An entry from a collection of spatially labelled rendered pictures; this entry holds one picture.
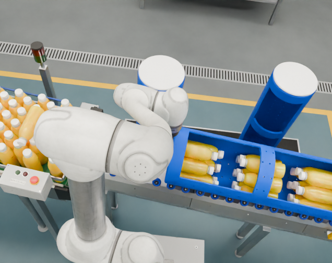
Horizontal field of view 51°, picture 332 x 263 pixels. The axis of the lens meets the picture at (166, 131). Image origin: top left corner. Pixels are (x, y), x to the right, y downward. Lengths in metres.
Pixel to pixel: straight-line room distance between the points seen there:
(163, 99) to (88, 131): 0.56
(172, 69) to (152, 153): 1.40
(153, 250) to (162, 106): 0.52
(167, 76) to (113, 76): 1.43
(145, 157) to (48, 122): 0.24
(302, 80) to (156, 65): 0.90
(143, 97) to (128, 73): 2.19
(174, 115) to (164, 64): 0.85
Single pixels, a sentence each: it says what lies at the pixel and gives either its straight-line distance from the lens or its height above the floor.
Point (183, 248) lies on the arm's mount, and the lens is 1.54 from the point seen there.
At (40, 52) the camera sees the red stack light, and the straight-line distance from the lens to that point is 1.94.
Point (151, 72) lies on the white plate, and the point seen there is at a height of 1.04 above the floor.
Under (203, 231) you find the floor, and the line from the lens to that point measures 2.72.
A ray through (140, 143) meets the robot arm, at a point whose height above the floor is 1.92.
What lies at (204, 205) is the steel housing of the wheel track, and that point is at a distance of 1.84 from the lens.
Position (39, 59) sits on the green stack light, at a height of 1.19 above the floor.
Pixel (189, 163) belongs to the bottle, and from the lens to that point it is 1.61.
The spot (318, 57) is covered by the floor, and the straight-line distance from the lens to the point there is 4.21.
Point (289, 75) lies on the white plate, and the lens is 2.29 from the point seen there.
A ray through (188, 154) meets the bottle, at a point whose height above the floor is 1.17.
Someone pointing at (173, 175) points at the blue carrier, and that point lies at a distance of 1.58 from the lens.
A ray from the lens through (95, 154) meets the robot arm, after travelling 0.78.
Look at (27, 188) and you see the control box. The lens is 1.65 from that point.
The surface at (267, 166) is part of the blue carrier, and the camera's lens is 1.61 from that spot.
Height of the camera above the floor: 2.55
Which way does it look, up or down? 57 degrees down
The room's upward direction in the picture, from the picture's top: 9 degrees clockwise
